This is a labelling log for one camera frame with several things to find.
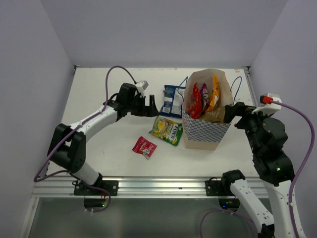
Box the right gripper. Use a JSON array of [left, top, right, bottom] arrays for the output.
[[223, 100, 272, 153]]

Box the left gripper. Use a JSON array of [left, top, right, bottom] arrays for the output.
[[126, 94, 159, 117]]

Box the light blue chips bag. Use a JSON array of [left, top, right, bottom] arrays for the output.
[[199, 107, 225, 123]]

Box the dark blue snack packet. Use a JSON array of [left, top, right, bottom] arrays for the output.
[[159, 85, 185, 119]]

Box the orange snack packet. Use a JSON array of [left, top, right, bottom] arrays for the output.
[[205, 75, 220, 112]]

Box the green Fox's candy bag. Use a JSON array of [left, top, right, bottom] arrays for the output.
[[149, 116, 183, 146]]

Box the purple white snack packet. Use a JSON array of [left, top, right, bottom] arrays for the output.
[[200, 83, 209, 113]]

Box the blue checkered paper bag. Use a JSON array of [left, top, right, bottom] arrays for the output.
[[182, 69, 243, 150]]

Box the red cookie snack bag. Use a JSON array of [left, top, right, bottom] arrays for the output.
[[185, 83, 203, 119]]

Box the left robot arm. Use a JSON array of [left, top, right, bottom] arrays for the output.
[[48, 81, 159, 195]]

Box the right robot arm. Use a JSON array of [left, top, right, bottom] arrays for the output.
[[220, 96, 306, 238]]

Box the small red candy packet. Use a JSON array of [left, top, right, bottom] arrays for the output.
[[132, 136, 157, 160]]

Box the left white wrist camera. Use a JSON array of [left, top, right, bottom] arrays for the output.
[[135, 80, 149, 97]]

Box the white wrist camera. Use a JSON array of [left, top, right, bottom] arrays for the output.
[[135, 80, 149, 97], [251, 93, 282, 116]]

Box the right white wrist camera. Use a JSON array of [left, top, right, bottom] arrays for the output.
[[251, 93, 282, 116]]

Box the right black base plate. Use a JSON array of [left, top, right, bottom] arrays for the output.
[[205, 177, 240, 211]]

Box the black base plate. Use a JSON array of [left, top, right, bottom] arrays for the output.
[[205, 177, 240, 211], [72, 180, 118, 212]]

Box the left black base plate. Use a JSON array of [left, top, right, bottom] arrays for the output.
[[72, 180, 118, 212]]

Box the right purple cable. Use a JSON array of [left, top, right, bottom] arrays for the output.
[[200, 100, 316, 238]]

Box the purple cable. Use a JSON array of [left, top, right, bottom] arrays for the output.
[[200, 100, 316, 238], [33, 65, 138, 214]]

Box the aluminium mounting rail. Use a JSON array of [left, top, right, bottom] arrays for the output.
[[31, 176, 290, 198]]

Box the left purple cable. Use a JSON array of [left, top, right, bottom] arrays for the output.
[[33, 65, 138, 214]]

